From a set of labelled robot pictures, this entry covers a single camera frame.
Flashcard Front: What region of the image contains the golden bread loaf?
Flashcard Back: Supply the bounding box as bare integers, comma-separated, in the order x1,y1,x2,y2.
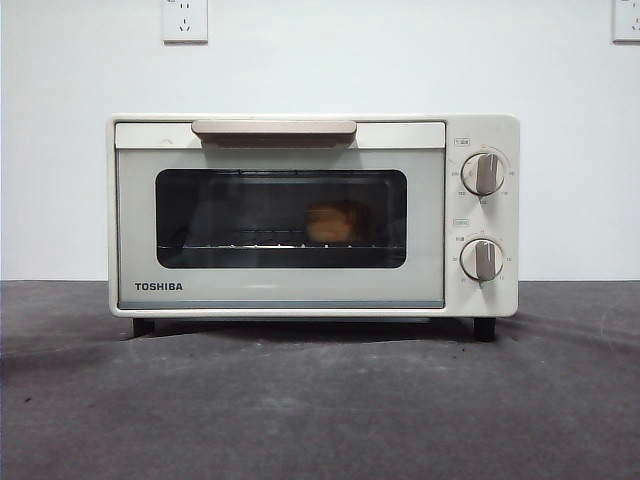
305,199,374,246

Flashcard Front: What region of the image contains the glass oven door with handle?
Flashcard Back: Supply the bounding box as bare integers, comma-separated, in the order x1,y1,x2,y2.
114,119,447,310

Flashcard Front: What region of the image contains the round cream oven knob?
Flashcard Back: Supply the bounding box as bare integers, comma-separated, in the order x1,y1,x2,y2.
459,238,506,282
459,152,507,197

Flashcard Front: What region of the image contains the cream Toshiba toaster oven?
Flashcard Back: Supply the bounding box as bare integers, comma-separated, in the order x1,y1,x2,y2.
105,114,521,343

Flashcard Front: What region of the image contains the metal wire oven rack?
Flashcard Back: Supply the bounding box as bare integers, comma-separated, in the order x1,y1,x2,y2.
158,242,404,252

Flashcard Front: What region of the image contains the white wall socket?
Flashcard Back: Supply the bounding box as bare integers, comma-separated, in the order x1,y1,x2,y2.
161,0,209,44
612,0,640,44

